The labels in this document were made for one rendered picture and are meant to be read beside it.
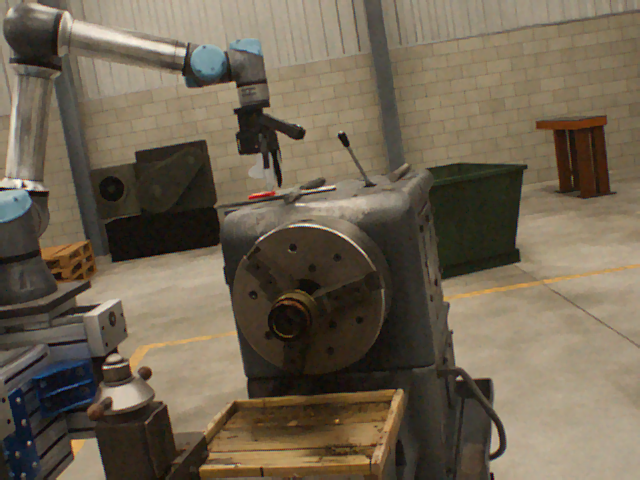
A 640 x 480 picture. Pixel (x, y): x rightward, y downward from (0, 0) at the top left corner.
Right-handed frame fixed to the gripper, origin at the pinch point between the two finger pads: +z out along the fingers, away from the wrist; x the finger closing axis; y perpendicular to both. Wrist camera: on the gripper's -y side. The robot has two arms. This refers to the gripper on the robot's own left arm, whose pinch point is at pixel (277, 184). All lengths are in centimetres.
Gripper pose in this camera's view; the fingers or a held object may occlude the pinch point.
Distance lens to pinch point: 176.3
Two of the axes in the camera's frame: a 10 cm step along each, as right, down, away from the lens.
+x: -2.4, 1.9, -9.5
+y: -9.6, 1.2, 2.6
